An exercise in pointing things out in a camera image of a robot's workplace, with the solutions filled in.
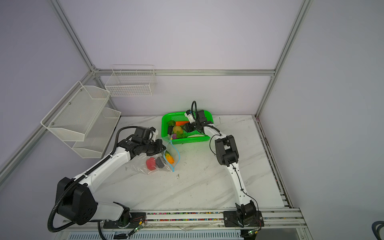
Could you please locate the white toy radish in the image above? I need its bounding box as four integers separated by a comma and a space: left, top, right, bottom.
187, 135, 205, 138

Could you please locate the red toy pepper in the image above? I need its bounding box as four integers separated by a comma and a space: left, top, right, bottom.
146, 158, 157, 171

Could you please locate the black toy avocado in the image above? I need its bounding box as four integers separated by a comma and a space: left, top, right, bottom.
155, 156, 166, 169

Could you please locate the orange yellow toy corn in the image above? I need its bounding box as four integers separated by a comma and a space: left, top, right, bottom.
164, 151, 175, 165

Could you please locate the clear zip top bag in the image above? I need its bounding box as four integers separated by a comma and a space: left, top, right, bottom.
127, 140, 181, 175

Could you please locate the orange toy carrot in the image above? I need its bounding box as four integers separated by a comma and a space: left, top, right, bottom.
175, 121, 189, 126

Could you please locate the yellow toy potato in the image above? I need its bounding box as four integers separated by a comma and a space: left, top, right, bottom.
173, 126, 184, 135

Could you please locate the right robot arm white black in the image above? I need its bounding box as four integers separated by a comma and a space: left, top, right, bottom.
184, 110, 263, 229

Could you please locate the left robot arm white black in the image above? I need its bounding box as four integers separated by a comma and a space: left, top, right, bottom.
48, 137, 166, 232

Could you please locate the green plastic basket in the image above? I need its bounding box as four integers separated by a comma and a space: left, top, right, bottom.
161, 112, 210, 145

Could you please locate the dark toy eggplant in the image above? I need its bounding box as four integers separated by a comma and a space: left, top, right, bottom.
167, 126, 174, 136

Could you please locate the white mesh two-tier shelf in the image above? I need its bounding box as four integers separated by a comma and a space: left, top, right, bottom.
41, 82, 121, 159

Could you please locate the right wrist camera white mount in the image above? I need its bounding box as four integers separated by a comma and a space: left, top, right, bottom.
185, 110, 196, 124

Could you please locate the white wire wall basket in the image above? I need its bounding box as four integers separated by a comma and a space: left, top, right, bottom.
105, 65, 157, 97

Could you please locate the black corrugated cable hose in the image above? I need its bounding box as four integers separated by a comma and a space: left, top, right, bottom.
47, 125, 140, 240

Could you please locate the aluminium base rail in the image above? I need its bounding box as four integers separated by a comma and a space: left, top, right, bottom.
55, 208, 313, 240

